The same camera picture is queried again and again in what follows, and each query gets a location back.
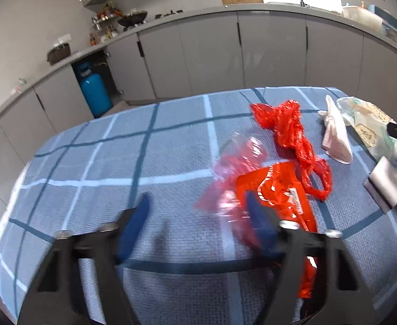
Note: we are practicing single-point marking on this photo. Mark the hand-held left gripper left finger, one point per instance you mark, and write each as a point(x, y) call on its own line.
point(132, 230)

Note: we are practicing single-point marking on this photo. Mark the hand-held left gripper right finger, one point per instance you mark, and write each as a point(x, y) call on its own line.
point(260, 221)

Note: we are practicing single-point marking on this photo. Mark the glossy red snack wrapper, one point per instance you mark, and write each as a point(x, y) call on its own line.
point(276, 189)

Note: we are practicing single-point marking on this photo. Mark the white printed plastic bag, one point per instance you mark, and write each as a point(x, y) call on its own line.
point(366, 120)

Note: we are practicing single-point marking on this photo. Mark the clear plastic bag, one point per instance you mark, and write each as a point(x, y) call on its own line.
point(234, 164)

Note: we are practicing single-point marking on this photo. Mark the red plastic bag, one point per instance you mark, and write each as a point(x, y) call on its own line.
point(293, 132)

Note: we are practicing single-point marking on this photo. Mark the white crumpled tissue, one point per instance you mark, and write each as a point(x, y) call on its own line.
point(335, 133)

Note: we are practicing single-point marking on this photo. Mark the blue checkered tablecloth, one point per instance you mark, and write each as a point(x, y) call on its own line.
point(117, 162)

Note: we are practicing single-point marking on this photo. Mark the blue dish rack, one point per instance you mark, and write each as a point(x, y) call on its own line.
point(386, 15)

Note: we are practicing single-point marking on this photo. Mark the white plastic basin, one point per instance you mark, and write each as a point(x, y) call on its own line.
point(361, 15)

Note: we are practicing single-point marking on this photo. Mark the blue gas cylinder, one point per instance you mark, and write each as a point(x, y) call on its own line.
point(95, 92)

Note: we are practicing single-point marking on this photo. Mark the black rice cooker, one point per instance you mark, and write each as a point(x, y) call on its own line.
point(58, 54)

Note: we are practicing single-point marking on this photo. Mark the dark sauce bottle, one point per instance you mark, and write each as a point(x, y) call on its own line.
point(92, 39)

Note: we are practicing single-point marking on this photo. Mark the black wok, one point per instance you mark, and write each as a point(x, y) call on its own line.
point(133, 18)

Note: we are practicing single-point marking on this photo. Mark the spice rack with bottles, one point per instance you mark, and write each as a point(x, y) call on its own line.
point(105, 18)

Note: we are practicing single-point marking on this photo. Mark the gas stove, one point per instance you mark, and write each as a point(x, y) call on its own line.
point(169, 13)

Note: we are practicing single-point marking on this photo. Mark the white wall outlet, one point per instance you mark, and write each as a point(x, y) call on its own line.
point(62, 39)

